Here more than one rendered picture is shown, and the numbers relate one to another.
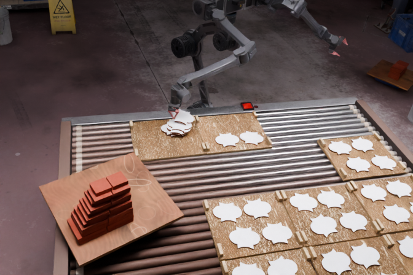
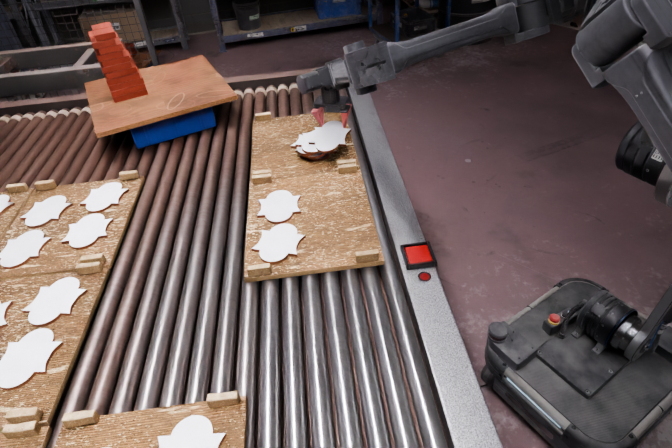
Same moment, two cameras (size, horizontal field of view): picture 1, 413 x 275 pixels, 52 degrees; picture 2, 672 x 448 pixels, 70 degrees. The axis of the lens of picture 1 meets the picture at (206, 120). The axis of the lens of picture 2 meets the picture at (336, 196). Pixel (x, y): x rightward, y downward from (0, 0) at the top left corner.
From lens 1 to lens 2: 2.76 m
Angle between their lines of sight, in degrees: 78
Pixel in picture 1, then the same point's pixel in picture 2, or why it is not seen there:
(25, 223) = not seen: hidden behind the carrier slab
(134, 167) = (204, 97)
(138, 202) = (141, 103)
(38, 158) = (464, 176)
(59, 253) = not seen: hidden behind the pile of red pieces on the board
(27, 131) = (516, 159)
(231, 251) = (38, 198)
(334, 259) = not seen: outside the picture
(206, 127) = (324, 182)
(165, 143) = (284, 141)
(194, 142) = (281, 169)
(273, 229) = (31, 243)
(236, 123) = (337, 226)
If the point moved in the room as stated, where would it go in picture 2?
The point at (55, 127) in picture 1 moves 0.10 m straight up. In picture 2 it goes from (535, 180) to (538, 166)
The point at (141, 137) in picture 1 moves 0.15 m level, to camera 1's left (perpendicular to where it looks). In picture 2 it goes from (304, 120) to (313, 102)
